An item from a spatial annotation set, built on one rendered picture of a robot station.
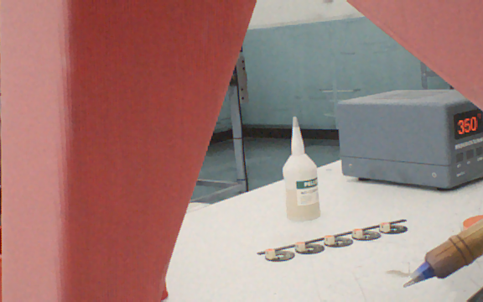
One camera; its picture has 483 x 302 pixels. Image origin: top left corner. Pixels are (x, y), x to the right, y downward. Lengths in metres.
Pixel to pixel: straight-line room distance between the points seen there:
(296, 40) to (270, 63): 0.36
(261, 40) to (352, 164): 5.53
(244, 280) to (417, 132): 0.30
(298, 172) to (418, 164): 0.15
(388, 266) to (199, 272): 0.15
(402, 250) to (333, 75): 5.32
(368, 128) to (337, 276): 0.30
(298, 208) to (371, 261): 0.14
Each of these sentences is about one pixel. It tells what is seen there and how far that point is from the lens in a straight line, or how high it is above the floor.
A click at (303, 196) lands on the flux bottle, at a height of 0.77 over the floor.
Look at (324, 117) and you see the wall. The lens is 5.99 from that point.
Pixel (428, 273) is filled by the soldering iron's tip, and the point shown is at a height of 0.86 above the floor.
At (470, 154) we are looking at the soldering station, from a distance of 0.77.
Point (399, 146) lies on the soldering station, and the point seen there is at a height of 0.80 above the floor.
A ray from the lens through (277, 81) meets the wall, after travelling 6.25.
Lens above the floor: 0.93
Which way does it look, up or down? 9 degrees down
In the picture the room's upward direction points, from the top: 6 degrees counter-clockwise
